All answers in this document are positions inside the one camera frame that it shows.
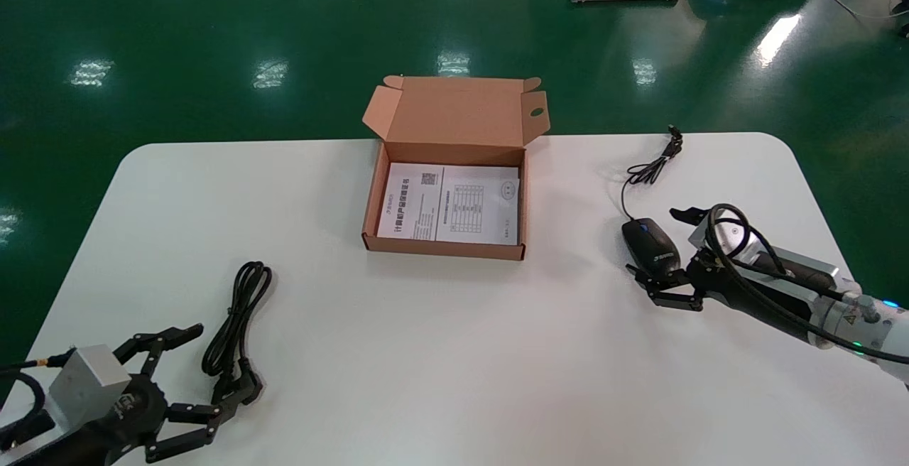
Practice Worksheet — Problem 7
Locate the brown cardboard storage box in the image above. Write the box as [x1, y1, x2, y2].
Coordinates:
[361, 75, 551, 261]

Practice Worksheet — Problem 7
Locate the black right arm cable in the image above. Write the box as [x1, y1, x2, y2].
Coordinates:
[703, 203, 909, 366]

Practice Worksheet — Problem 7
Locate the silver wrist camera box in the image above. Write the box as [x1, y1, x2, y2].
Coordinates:
[48, 344, 133, 430]
[687, 216, 860, 296]

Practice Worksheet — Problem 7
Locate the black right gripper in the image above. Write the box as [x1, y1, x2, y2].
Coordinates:
[625, 206, 816, 342]

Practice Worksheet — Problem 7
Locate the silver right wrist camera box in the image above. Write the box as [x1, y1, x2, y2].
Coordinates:
[687, 216, 860, 296]

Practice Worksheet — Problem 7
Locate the black wired computer mouse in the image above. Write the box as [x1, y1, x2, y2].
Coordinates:
[621, 124, 685, 273]

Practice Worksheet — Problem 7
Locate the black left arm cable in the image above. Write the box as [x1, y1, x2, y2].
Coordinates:
[0, 356, 75, 453]

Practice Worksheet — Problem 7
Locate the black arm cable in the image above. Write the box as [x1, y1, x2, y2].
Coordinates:
[703, 203, 909, 366]
[0, 356, 75, 453]

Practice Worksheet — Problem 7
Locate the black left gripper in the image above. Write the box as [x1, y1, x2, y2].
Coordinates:
[39, 324, 251, 466]

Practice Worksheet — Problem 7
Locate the white printed paper sheet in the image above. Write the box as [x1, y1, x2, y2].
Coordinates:
[377, 163, 521, 246]

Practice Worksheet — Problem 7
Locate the black power cable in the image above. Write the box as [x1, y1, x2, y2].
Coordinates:
[201, 261, 273, 406]

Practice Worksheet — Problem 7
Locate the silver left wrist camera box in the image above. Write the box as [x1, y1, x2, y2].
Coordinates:
[48, 344, 133, 430]

